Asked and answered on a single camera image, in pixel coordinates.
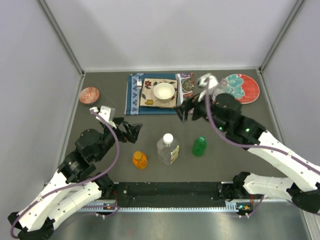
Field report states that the silver fork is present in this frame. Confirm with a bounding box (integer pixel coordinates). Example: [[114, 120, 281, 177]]
[[137, 79, 143, 88]]

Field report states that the small red patterned bowl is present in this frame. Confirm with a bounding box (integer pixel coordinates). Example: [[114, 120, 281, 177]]
[[78, 86, 100, 105]]

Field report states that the white ceramic bowl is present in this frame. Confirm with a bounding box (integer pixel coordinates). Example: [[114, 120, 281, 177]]
[[153, 82, 176, 101]]

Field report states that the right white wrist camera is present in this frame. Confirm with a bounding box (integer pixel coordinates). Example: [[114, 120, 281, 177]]
[[196, 73, 219, 102]]

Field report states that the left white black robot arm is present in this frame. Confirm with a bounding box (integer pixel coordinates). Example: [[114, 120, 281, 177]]
[[8, 117, 143, 240]]

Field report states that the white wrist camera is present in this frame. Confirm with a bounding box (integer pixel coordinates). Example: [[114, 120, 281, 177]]
[[196, 73, 219, 102], [89, 105, 117, 129]]

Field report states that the square clear juice bottle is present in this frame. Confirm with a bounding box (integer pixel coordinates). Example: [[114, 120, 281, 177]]
[[157, 137, 180, 165]]

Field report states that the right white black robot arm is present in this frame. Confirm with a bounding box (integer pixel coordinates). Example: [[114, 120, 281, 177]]
[[175, 91, 320, 215]]

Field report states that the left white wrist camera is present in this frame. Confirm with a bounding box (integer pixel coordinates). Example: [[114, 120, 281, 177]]
[[89, 105, 117, 129]]

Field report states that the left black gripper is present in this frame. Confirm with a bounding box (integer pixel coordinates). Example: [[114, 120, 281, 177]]
[[95, 117, 143, 162]]

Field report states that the green plastic bottle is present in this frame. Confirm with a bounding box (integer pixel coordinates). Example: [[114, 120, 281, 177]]
[[192, 136, 207, 157]]

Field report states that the white bottle cap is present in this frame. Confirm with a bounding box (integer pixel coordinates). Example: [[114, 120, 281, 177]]
[[162, 133, 174, 144]]

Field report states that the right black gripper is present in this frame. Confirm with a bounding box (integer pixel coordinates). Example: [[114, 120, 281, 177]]
[[173, 87, 228, 133]]

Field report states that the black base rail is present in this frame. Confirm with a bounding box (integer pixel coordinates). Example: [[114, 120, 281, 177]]
[[74, 181, 313, 216]]

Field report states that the orange plastic bottle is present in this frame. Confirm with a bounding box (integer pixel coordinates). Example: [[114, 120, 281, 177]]
[[132, 151, 148, 169]]

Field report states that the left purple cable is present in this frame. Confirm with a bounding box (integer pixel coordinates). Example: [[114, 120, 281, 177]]
[[9, 111, 121, 238]]

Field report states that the red teal round plate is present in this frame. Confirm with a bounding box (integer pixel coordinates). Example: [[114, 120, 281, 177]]
[[220, 73, 260, 105]]

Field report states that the square floral plate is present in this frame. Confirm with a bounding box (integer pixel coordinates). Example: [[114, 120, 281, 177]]
[[139, 78, 179, 109]]

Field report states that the blue patterned placemat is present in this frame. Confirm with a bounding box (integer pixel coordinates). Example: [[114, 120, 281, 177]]
[[124, 72, 195, 115]]

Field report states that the clear bottle red label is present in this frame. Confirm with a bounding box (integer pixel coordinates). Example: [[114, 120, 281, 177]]
[[212, 78, 229, 101]]

